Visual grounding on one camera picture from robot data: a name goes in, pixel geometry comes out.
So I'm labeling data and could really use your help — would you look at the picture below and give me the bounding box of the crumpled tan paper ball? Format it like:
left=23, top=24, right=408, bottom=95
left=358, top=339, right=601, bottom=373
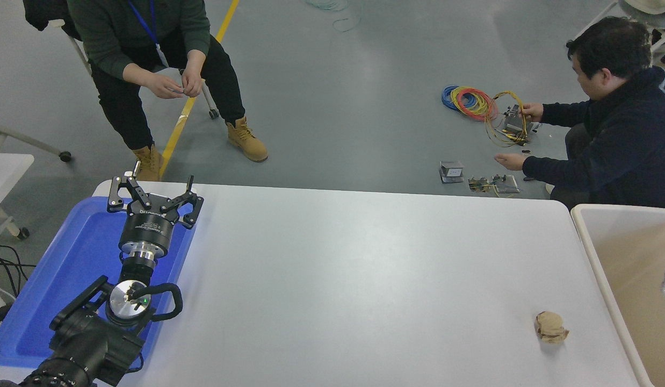
left=536, top=311, right=570, bottom=345

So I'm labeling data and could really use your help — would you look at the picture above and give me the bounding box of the grey metal box with wires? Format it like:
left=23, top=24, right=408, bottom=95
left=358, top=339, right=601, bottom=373
left=502, top=105, right=540, bottom=141

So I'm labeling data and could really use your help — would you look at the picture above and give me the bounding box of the large pale bin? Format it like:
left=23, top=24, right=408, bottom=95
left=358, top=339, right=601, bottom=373
left=570, top=203, right=665, bottom=387

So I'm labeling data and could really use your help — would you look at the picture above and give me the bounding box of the grey metal plate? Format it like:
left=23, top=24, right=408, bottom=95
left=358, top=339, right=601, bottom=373
left=492, top=175, right=521, bottom=194

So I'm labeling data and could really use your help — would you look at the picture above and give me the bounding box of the teal floor cable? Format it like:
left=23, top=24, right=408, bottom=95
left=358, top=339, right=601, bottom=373
left=305, top=0, right=361, bottom=32

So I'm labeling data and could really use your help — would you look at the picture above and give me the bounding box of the person's left hand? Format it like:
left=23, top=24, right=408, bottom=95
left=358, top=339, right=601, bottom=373
left=494, top=153, right=528, bottom=171
left=180, top=66, right=204, bottom=98

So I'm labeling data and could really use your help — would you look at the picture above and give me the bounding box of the yellow wire coil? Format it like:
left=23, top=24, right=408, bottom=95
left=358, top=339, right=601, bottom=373
left=453, top=89, right=491, bottom=117

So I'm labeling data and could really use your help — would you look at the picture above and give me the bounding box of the red wire coil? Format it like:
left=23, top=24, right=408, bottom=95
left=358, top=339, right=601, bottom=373
left=452, top=87, right=498, bottom=122

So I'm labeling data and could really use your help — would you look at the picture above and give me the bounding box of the blue lanyard with badge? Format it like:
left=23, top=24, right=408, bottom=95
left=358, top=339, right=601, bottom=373
left=127, top=0, right=169, bottom=68

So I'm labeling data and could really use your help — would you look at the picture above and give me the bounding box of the black jacket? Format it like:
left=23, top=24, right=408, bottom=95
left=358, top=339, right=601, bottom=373
left=22, top=0, right=83, bottom=41

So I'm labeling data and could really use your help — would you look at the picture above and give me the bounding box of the small open metal box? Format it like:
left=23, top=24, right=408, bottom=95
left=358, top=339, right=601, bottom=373
left=439, top=160, right=465, bottom=184

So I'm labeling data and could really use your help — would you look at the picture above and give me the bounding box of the blue plastic tray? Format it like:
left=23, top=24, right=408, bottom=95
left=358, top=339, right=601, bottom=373
left=0, top=196, right=199, bottom=369

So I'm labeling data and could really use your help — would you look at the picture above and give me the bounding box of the person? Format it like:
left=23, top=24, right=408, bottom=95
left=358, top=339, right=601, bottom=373
left=494, top=16, right=665, bottom=210
left=67, top=0, right=269, bottom=182

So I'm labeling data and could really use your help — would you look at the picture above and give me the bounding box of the grey wheeled base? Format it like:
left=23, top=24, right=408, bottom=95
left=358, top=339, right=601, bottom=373
left=0, top=73, right=73, bottom=163

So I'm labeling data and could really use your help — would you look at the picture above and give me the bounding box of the black floor cable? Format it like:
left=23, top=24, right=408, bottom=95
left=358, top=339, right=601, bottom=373
left=0, top=245, right=30, bottom=302

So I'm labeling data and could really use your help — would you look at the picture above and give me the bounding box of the blue wire coil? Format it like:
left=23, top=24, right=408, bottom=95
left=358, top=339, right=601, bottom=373
left=442, top=85, right=475, bottom=112

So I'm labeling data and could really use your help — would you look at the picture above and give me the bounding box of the yellow wire bundle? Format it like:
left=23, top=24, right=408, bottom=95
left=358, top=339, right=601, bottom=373
left=485, top=90, right=529, bottom=148

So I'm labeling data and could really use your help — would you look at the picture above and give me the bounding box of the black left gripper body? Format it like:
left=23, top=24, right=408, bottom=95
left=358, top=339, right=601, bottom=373
left=118, top=196, right=178, bottom=254

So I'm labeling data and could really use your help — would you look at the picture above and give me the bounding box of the small white table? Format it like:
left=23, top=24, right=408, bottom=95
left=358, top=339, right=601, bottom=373
left=0, top=152, right=35, bottom=240

